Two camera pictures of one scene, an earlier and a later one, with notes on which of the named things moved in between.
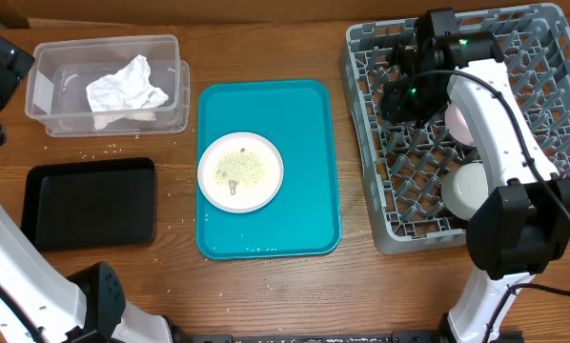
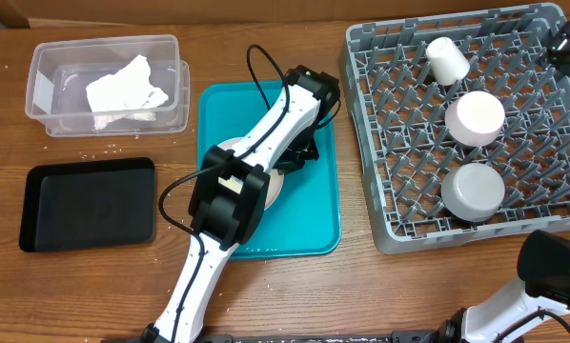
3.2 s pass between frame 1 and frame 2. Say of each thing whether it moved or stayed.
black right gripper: moved
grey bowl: stayed
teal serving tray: stayed
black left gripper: moved
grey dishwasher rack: stayed
